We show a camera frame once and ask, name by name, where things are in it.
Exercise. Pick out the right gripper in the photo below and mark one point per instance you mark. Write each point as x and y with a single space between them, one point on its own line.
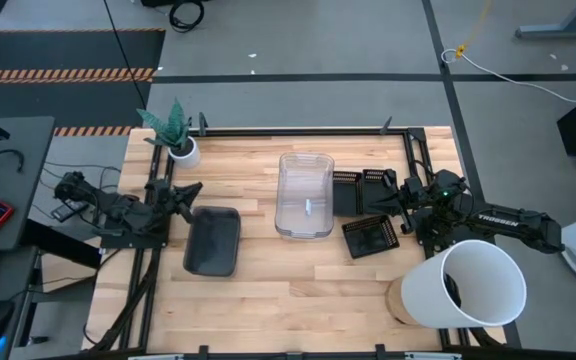
415 197

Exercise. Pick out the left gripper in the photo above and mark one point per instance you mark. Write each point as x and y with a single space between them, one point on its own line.
163 197

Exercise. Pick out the black perforated plastic basket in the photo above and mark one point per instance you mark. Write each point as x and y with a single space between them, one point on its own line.
370 237
374 182

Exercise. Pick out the dark smoky plastic bin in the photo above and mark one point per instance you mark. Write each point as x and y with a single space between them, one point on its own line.
213 242

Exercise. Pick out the clear plastic bin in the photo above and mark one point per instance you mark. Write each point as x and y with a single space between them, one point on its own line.
305 185
303 237
303 233

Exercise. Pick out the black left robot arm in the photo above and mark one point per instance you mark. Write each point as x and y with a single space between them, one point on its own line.
128 212

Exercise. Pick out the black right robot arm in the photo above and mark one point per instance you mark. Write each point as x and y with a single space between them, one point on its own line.
508 222

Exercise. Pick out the white plant pot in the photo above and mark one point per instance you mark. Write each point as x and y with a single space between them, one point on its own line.
188 157

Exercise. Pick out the black circuit board pair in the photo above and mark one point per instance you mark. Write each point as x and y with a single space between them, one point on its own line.
348 195

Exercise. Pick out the green snake plant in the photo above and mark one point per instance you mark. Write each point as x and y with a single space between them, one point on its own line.
170 127

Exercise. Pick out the white cylindrical lamp shade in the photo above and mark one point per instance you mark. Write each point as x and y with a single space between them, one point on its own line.
428 290

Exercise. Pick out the round wooden lamp base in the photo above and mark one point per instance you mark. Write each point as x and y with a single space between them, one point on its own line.
394 300

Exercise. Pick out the small black device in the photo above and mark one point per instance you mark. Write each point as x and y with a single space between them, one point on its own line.
68 210

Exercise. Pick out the black hazard-striped floor mat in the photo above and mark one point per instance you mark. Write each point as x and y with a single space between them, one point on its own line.
43 50

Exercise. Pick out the grey table leg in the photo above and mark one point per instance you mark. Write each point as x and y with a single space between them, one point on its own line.
558 31

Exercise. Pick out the black aluminium table frame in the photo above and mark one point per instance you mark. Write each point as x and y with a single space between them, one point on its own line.
293 132

